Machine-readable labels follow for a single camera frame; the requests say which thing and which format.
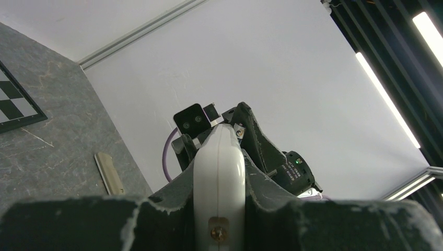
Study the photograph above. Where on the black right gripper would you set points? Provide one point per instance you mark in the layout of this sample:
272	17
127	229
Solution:
289	169

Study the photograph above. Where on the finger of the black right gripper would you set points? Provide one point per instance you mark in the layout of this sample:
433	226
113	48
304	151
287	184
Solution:
185	150

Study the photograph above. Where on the black white checkerboard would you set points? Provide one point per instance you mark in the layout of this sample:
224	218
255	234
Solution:
18	109

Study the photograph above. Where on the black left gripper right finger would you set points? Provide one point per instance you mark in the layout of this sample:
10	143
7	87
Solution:
277	220

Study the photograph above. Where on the beige remote control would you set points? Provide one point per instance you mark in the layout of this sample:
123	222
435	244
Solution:
109	174

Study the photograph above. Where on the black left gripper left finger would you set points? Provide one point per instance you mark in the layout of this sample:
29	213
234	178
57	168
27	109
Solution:
162	221

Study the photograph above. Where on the white remote control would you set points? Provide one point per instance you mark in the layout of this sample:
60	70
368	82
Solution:
219	192

